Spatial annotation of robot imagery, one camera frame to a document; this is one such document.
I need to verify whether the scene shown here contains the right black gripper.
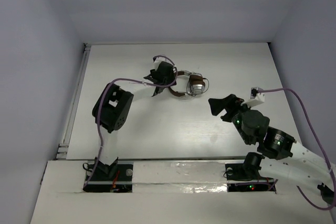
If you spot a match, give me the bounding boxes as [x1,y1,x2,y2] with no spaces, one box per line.
[209,93,255,145]

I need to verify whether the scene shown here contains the thin black headphone cable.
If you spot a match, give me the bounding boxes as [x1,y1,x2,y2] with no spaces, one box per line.
[185,73,211,98]

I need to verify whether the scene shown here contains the brown silver headphones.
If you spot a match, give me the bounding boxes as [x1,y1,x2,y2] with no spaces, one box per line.
[168,70,209,98]

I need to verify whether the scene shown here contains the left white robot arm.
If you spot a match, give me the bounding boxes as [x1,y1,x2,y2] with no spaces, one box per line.
[92,56,177,179]

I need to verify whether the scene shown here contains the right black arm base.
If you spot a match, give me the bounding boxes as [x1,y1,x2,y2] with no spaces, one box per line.
[223,152,277,193]

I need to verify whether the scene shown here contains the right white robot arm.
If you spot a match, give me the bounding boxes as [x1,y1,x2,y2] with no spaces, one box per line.
[208,88,335,210]

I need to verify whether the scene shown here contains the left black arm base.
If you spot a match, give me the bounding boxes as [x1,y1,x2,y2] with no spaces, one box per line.
[82,158,133,193]

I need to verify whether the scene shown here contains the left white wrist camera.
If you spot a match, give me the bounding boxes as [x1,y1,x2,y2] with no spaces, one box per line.
[153,55,166,70]

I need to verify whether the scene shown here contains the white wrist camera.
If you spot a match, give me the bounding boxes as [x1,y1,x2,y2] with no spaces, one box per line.
[153,55,166,70]
[241,87,265,108]

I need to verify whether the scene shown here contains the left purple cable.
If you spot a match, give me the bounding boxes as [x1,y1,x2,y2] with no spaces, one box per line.
[94,55,178,190]

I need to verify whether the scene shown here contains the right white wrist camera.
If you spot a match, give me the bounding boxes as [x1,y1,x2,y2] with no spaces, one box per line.
[241,87,265,108]

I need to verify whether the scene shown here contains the aluminium rail left side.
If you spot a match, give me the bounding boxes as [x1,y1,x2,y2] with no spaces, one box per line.
[54,43,91,160]

